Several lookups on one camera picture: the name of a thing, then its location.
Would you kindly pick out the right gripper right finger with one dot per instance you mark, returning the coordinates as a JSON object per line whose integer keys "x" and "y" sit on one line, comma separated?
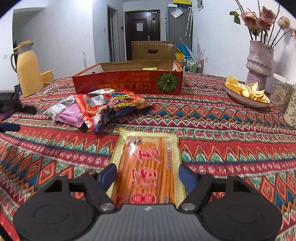
{"x": 199, "y": 187}

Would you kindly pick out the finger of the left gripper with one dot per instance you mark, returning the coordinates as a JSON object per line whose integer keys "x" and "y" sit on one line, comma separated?
{"x": 10, "y": 103}
{"x": 9, "y": 127}

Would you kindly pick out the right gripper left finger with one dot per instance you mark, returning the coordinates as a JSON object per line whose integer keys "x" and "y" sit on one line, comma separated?
{"x": 95, "y": 187}

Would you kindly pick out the white silver snack packet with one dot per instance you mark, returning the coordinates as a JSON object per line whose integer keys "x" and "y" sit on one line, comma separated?
{"x": 54, "y": 111}

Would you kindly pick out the orange stick snack pack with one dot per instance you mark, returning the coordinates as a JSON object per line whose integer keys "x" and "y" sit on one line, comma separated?
{"x": 147, "y": 169}

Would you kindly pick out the pink snack packet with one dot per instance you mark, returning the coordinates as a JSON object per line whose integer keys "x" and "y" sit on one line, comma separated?
{"x": 71, "y": 116}

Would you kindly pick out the red snack packet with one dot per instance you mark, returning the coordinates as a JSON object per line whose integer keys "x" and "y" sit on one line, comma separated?
{"x": 94, "y": 109}

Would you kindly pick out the orange blue snack bag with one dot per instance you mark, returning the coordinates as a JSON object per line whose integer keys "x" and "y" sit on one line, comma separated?
{"x": 124, "y": 102}

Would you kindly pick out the yellow thermos jug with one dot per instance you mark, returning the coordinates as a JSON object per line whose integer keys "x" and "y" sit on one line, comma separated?
{"x": 25, "y": 63}

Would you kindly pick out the yellow cup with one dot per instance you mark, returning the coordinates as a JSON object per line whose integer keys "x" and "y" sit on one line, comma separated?
{"x": 47, "y": 77}

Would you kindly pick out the patterned red tablecloth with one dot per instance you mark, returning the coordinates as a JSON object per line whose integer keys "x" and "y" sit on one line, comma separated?
{"x": 216, "y": 135}

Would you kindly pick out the plate of orange peels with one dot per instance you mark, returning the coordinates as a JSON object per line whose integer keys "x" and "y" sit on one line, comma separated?
{"x": 247, "y": 95}

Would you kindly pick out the speckled white bottle vase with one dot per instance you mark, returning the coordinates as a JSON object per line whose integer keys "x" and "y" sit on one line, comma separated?
{"x": 290, "y": 112}

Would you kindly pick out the red cardboard snack box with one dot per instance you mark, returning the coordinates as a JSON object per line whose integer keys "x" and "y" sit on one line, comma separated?
{"x": 138, "y": 76}

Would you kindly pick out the glass jar of seeds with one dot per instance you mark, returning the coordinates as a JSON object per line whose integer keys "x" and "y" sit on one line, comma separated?
{"x": 281, "y": 92}

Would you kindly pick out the pink textured vase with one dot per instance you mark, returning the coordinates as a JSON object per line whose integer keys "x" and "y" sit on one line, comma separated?
{"x": 259, "y": 64}

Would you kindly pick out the dark entrance door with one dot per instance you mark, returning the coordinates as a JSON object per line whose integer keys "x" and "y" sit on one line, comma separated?
{"x": 141, "y": 26}

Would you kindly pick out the grey refrigerator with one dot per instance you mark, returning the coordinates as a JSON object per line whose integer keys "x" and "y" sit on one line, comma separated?
{"x": 176, "y": 27}

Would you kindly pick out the dried pink roses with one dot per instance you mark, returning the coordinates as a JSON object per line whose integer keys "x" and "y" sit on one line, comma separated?
{"x": 265, "y": 26}

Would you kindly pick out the wire rack with bottles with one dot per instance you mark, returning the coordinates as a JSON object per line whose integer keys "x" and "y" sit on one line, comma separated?
{"x": 193, "y": 65}

